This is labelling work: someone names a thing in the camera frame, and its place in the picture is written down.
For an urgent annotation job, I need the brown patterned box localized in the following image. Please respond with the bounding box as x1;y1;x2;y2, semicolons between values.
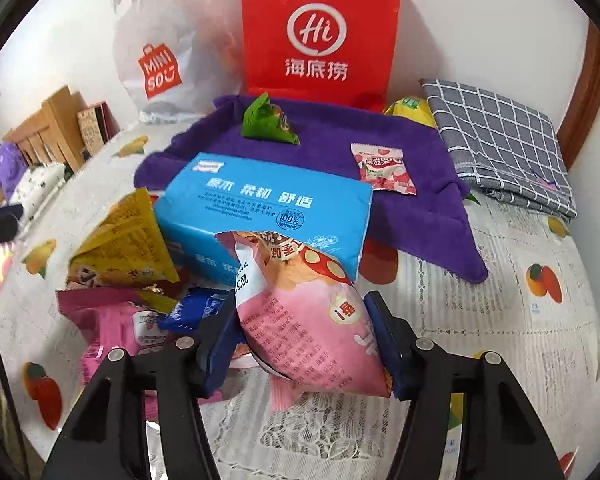
76;102;121;153

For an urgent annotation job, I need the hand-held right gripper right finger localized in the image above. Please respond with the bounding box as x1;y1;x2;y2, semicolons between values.
364;290;566;480

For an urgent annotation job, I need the blue tissue pack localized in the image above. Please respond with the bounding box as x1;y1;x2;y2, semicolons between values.
152;151;374;291

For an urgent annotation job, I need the blue cookie packet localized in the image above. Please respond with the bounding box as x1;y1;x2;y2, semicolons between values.
157;287;241;333

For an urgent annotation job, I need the grey checked folded cloth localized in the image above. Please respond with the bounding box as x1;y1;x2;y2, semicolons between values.
420;77;578;221

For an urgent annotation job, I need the pink cartoon snack packet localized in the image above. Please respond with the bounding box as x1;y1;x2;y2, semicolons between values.
56;287;181;426

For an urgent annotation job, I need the fruit print lace tablecloth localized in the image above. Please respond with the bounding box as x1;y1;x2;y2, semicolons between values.
0;120;600;480

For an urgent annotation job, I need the purple towel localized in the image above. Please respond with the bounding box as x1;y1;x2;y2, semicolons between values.
132;94;489;286

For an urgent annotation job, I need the white pink fruit snack packet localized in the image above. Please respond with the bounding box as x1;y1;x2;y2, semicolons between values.
351;143;417;196

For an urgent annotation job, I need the white plastic shopping bag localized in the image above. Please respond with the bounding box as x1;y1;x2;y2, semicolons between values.
111;0;246;126

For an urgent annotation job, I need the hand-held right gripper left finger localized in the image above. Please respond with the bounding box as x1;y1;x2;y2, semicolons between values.
40;287;246;480

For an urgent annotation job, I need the black tripod stand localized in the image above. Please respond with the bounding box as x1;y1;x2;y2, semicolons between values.
0;304;29;463

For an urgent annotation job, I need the pink puffed snack bag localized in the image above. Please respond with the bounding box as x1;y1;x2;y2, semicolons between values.
215;230;396;416

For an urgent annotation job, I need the yellow green snack packet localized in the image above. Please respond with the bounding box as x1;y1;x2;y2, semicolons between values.
382;96;438;128

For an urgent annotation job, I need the red paper bag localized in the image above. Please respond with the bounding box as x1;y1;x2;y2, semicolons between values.
240;0;403;113

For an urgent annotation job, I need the purple plush toy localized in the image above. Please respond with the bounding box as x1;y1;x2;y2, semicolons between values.
0;141;28;191

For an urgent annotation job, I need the yellow snack bag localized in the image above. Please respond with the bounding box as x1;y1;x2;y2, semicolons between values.
66;187;181;293

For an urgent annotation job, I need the wooden door frame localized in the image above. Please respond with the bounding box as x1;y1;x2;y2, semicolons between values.
555;25;600;171

